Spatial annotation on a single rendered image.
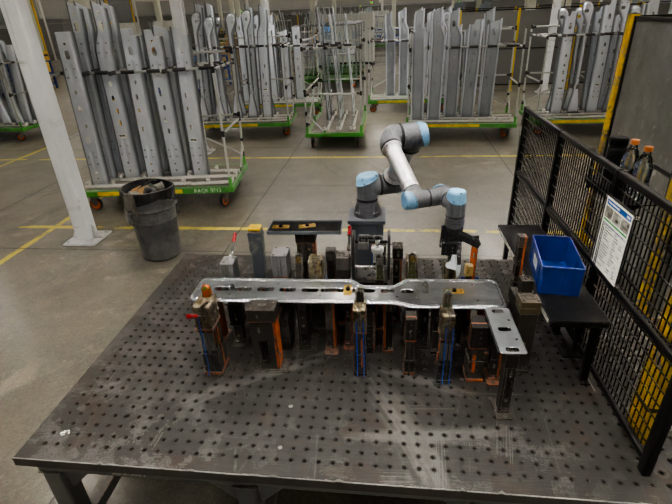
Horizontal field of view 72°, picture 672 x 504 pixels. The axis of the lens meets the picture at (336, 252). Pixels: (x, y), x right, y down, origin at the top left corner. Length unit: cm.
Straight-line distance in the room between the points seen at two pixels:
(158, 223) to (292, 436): 317
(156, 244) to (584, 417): 384
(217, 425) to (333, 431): 45
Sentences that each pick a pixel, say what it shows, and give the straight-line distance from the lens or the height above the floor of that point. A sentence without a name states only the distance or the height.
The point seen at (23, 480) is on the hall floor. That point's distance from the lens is 315.
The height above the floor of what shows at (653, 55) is 174.
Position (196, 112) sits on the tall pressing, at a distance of 610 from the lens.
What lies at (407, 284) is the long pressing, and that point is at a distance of 212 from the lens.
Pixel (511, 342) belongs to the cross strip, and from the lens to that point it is 185.
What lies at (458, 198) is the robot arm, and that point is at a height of 145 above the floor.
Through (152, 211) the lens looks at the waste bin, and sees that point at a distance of 459.
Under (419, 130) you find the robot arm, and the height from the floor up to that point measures 161.
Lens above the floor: 211
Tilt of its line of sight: 27 degrees down
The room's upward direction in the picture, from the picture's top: 3 degrees counter-clockwise
